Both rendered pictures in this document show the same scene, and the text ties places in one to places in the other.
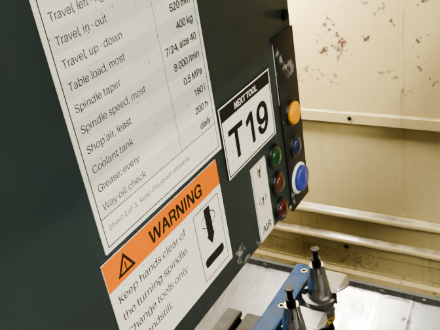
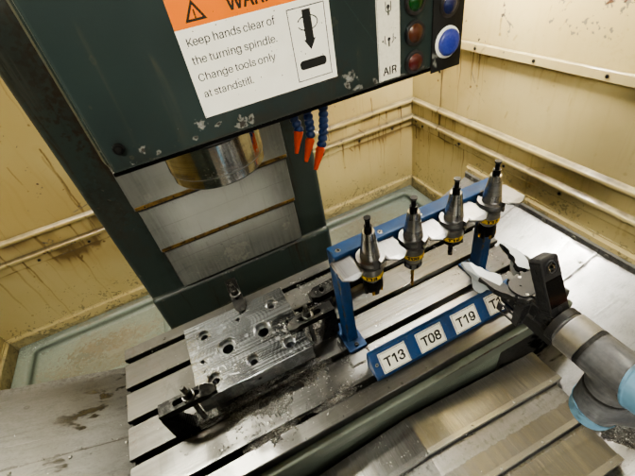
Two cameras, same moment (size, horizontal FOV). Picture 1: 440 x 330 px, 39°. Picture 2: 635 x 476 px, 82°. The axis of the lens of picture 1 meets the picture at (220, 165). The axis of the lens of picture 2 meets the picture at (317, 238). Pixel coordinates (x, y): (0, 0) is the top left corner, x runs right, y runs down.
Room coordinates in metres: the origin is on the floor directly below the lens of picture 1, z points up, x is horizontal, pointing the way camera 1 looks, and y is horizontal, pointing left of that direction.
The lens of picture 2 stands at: (0.09, -0.21, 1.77)
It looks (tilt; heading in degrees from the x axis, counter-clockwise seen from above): 40 degrees down; 38
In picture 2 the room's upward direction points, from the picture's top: 12 degrees counter-clockwise
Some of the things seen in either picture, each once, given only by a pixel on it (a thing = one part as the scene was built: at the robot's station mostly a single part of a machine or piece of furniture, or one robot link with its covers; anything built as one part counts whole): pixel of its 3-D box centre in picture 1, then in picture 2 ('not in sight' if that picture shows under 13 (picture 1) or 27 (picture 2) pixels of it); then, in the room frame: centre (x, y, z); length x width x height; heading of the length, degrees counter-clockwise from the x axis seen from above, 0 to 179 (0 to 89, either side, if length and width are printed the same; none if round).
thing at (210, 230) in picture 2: not in sight; (222, 201); (0.72, 0.62, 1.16); 0.48 x 0.05 x 0.51; 145
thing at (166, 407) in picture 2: not in sight; (191, 404); (0.23, 0.35, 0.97); 0.13 x 0.03 x 0.15; 145
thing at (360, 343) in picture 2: not in sight; (344, 301); (0.59, 0.13, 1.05); 0.10 x 0.05 x 0.30; 55
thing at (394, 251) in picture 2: not in sight; (392, 249); (0.64, 0.02, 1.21); 0.07 x 0.05 x 0.01; 55
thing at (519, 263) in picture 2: not in sight; (513, 263); (0.74, -0.22, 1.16); 0.09 x 0.03 x 0.06; 31
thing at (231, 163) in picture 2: not in sight; (208, 132); (0.47, 0.25, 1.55); 0.16 x 0.16 x 0.12
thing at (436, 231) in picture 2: not in sight; (433, 230); (0.74, -0.04, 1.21); 0.07 x 0.05 x 0.01; 55
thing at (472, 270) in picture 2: not in sight; (478, 280); (0.66, -0.16, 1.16); 0.09 x 0.03 x 0.06; 80
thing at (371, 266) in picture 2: not in sight; (370, 259); (0.60, 0.05, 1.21); 0.06 x 0.06 x 0.03
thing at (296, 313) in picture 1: (293, 319); (454, 204); (0.78, -0.08, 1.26); 0.04 x 0.04 x 0.07
